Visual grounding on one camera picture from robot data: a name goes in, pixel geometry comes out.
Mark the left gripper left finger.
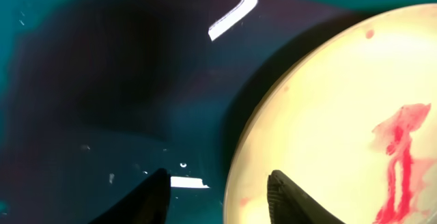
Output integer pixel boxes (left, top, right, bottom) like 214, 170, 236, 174
89, 168, 171, 224

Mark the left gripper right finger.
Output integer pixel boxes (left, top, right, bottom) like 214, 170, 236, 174
267, 170, 344, 224

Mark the yellow-green plate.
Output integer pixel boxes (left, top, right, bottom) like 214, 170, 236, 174
223, 3, 436, 224

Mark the teal plastic tray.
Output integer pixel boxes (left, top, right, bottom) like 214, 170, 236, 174
1, 0, 436, 223

